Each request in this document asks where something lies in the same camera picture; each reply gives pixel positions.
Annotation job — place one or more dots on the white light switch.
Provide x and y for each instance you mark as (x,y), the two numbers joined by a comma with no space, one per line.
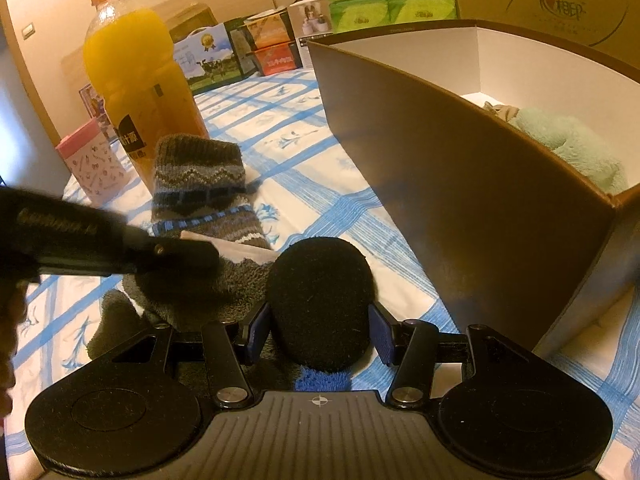
(28,30)

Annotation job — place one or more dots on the cow print milk carton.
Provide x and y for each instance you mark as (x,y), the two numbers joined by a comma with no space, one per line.
(210,62)

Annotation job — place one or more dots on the dark green carton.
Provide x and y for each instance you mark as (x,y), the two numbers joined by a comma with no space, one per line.
(236,50)

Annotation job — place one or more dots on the colourful printed box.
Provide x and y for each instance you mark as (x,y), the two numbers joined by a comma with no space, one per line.
(95,107)

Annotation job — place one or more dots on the person's left hand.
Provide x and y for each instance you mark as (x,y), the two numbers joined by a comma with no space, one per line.
(10,340)

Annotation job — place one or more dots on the pink patterned cup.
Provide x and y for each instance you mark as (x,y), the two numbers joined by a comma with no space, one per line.
(95,165)

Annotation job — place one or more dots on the orange carton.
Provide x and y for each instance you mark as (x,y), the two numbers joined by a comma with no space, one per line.
(270,30)

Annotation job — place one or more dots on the beige stocking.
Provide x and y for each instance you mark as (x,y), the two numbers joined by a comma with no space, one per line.
(505,111)

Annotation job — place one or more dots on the grey patterned knit sock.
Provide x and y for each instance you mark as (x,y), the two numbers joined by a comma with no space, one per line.
(200,180)

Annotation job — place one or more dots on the blue plaid bedsheet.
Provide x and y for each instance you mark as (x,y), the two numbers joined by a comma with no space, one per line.
(300,160)

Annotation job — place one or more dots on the white paper card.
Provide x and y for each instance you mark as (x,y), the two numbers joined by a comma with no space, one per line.
(240,251)

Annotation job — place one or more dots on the black fuzzy sock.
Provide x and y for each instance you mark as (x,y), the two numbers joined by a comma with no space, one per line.
(320,300)

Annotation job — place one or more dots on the small brown cardboard box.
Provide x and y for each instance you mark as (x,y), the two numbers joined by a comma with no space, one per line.
(187,20)

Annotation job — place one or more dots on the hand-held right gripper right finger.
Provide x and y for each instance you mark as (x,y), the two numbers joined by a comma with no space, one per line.
(381,335)

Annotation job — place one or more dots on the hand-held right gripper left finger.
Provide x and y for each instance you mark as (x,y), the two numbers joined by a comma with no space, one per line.
(257,335)

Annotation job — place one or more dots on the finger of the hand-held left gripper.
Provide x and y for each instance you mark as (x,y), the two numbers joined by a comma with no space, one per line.
(180,255)

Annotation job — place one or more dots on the orange juice bottle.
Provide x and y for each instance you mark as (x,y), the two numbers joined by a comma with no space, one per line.
(135,85)

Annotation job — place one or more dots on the large cardboard box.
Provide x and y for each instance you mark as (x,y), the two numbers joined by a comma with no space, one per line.
(550,5)

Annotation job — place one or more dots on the white photo box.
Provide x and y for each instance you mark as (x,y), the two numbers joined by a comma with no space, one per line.
(312,25)

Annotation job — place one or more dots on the green fluffy towel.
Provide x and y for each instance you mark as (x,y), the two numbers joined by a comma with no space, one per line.
(570,145)

